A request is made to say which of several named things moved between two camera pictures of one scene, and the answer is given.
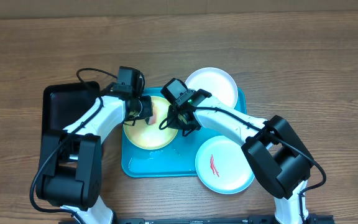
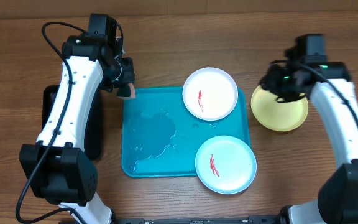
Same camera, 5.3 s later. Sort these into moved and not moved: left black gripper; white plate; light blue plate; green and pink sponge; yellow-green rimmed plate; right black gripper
Moved: right black gripper; yellow-green rimmed plate; left black gripper; green and pink sponge
Not moved: light blue plate; white plate
